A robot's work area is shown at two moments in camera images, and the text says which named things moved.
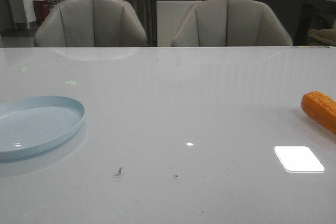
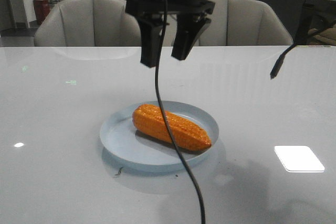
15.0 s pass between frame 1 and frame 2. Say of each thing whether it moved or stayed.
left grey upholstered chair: stayed
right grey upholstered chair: stayed
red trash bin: stayed
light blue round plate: moved
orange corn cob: moved
